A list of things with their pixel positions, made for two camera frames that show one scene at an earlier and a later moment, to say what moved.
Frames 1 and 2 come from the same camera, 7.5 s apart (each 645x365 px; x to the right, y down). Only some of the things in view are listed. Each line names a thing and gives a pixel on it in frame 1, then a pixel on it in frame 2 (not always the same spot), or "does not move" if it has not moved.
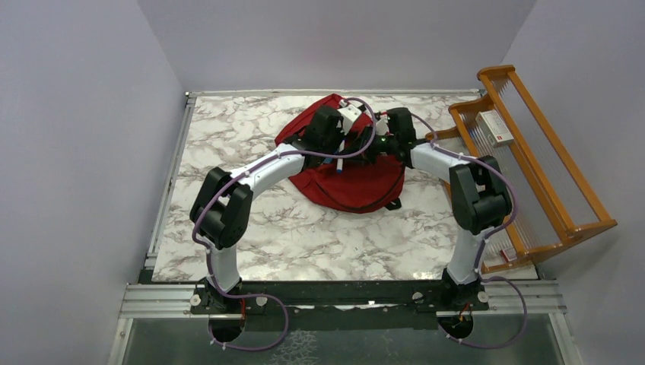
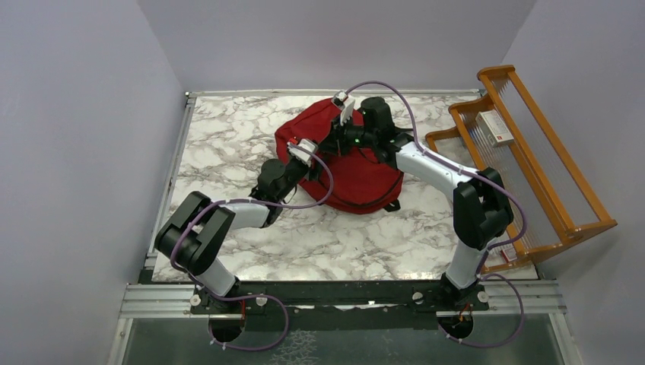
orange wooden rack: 552,210 does not move
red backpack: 361,186 does not move
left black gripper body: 331,144 → 294,172
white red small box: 493,127 does not move
